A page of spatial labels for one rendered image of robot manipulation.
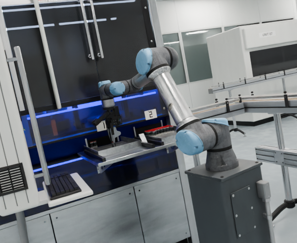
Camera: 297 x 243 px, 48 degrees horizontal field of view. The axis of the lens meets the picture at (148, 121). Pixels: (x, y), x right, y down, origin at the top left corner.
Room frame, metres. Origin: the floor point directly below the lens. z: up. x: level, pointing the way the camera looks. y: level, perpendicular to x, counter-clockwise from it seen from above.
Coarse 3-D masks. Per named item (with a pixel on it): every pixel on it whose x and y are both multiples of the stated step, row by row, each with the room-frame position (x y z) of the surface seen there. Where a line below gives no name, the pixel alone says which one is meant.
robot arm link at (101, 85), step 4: (108, 80) 1.94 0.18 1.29; (100, 84) 1.92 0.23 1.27; (104, 84) 1.92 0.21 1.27; (100, 88) 1.92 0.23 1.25; (100, 92) 1.93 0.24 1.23; (104, 92) 1.89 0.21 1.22; (100, 96) 1.94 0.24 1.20; (104, 96) 1.92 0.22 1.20; (108, 96) 1.92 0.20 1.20; (112, 96) 1.93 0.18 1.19
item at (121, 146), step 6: (126, 138) 2.11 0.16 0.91; (132, 138) 2.01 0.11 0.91; (108, 144) 2.17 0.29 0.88; (120, 144) 2.08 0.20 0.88; (126, 144) 1.86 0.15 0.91; (132, 144) 1.87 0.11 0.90; (138, 144) 1.89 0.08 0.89; (90, 150) 1.95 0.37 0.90; (96, 150) 1.83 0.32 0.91; (102, 150) 1.80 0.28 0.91; (108, 150) 1.81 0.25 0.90; (114, 150) 1.83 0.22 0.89; (120, 150) 1.84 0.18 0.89; (102, 156) 1.80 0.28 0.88
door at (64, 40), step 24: (24, 24) 1.96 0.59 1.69; (48, 24) 2.01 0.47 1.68; (72, 24) 2.07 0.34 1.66; (24, 48) 1.95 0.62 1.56; (48, 48) 2.00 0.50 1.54; (72, 48) 2.06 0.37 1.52; (48, 72) 1.99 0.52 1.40; (72, 72) 2.04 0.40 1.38; (96, 72) 2.10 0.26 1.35; (24, 96) 1.92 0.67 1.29; (48, 96) 1.98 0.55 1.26; (72, 96) 2.03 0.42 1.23
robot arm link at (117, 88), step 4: (108, 84) 1.88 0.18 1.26; (112, 84) 1.84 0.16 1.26; (116, 84) 1.82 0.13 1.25; (120, 84) 1.83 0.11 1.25; (124, 84) 1.87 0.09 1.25; (104, 88) 1.89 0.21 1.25; (108, 88) 1.86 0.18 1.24; (112, 88) 1.82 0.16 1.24; (116, 88) 1.82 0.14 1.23; (120, 88) 1.83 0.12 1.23; (124, 88) 1.84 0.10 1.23; (128, 88) 1.89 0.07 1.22; (108, 92) 1.86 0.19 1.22; (112, 92) 1.83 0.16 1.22; (116, 92) 1.82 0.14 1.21; (120, 92) 1.83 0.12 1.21; (124, 92) 1.88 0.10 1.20
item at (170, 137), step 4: (148, 136) 1.99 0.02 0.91; (152, 136) 1.94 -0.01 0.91; (156, 136) 2.11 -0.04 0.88; (160, 136) 2.08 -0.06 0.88; (164, 136) 2.05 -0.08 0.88; (168, 136) 1.84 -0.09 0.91; (172, 136) 1.85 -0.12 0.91; (160, 140) 1.84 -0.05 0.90; (164, 140) 1.83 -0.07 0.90; (168, 140) 1.84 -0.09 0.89; (172, 140) 1.85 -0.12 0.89
